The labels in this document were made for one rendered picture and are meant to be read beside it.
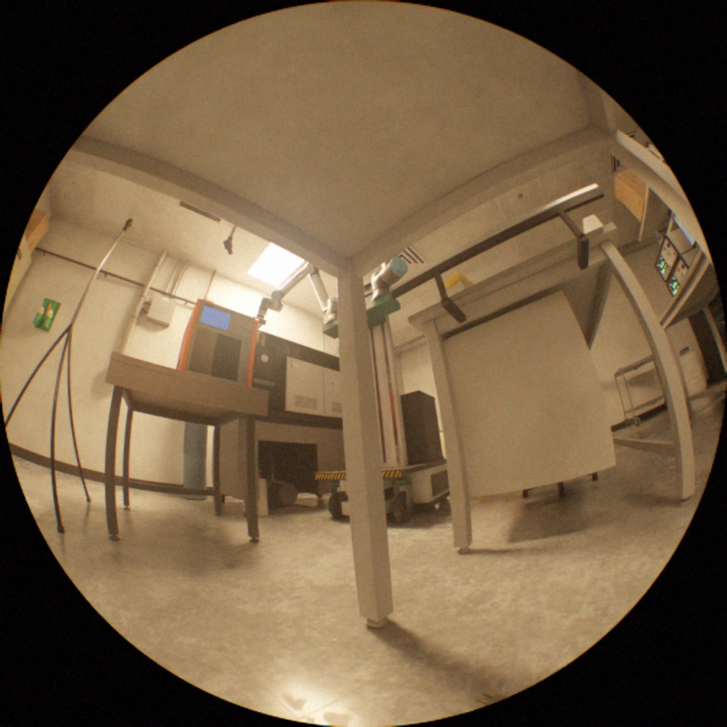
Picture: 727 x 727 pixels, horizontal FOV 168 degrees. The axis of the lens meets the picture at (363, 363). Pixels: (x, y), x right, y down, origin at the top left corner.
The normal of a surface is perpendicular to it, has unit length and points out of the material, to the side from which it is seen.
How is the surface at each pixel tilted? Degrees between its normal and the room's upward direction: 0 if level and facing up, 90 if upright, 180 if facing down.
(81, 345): 90
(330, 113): 180
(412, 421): 90
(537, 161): 90
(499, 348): 90
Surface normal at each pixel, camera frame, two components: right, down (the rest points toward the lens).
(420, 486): -0.59, -0.27
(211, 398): 0.73, -0.32
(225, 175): 0.08, 0.92
